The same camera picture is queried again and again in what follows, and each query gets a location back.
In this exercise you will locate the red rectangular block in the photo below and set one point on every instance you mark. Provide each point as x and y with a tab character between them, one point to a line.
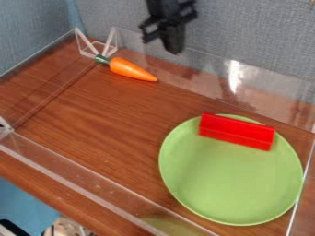
237	131

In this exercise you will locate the orange toy carrot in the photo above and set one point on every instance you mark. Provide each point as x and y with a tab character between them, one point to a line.
126	68

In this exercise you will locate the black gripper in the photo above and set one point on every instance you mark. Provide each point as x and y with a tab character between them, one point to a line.
166	23

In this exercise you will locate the green round plate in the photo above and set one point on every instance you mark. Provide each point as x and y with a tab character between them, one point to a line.
232	184

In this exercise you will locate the clear acrylic barrier wall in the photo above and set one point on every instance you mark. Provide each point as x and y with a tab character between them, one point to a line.
82	130

